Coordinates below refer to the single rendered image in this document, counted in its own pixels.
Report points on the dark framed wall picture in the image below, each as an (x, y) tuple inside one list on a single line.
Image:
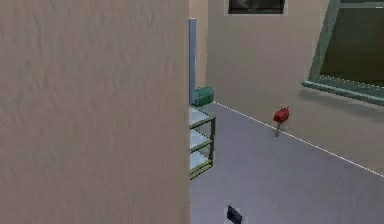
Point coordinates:
[(256, 6)]

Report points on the green cylinder bin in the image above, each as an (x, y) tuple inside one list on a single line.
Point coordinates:
[(203, 96)]

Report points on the blue grey door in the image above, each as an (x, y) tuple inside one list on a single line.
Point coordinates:
[(192, 60)]

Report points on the green frame glass shelf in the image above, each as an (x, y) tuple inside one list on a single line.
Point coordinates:
[(200, 133)]

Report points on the green framed window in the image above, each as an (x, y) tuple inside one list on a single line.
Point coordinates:
[(350, 60)]

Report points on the small black flat object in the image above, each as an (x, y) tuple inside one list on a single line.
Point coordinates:
[(234, 215)]

